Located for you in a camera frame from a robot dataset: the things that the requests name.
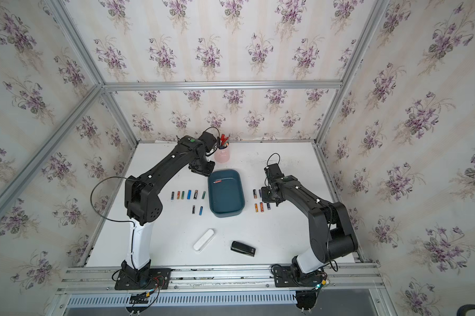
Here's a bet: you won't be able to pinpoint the teal plastic storage box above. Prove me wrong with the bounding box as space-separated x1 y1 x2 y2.
208 169 245 218

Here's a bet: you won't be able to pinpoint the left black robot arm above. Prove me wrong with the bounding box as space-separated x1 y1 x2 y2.
122 131 219 283

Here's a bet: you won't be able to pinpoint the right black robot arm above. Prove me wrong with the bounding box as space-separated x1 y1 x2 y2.
261 163 358 275

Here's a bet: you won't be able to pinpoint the pink pen cup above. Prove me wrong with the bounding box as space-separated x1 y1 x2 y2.
215 146 230 164

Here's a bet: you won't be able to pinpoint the pens in cup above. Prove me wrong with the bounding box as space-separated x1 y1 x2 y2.
218 134 230 150

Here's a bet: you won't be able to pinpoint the black stapler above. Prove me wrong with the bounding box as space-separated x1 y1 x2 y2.
230 241 256 257

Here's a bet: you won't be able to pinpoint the white rectangular case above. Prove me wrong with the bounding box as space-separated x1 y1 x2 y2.
193 229 215 252

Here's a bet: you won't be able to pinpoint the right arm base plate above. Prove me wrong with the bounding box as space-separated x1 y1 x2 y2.
270 264 328 290

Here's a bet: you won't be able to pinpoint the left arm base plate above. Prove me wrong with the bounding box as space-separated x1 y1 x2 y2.
112 269 172 290

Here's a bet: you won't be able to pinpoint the aluminium front rail frame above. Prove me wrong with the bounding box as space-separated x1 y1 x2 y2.
47 263 397 315

